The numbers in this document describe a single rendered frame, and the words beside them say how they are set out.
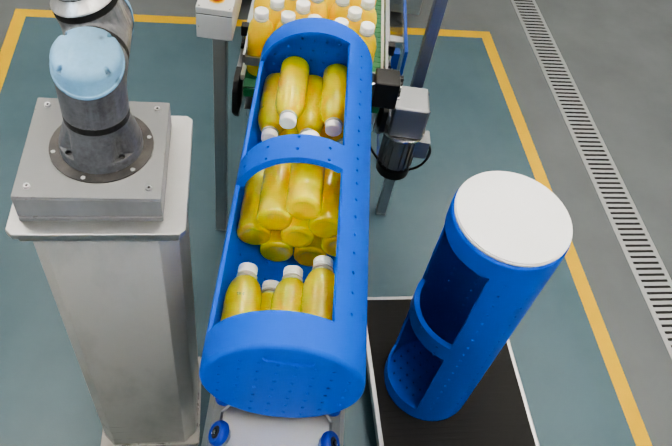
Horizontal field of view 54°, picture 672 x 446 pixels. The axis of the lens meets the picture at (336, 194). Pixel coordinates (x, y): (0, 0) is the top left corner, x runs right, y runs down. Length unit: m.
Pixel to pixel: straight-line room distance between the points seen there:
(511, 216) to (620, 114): 2.27
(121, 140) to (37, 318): 1.41
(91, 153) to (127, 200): 0.10
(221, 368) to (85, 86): 0.51
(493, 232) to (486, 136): 1.82
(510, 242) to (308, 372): 0.61
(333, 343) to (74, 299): 0.65
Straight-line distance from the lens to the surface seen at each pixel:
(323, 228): 1.35
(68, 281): 1.47
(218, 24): 1.90
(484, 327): 1.71
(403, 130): 2.07
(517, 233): 1.55
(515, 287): 1.57
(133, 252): 1.37
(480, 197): 1.59
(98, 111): 1.20
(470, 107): 3.44
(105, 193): 1.26
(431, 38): 2.21
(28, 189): 1.29
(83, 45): 1.20
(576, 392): 2.66
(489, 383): 2.37
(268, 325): 1.08
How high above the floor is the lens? 2.17
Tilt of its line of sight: 49 degrees down
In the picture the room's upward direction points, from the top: 11 degrees clockwise
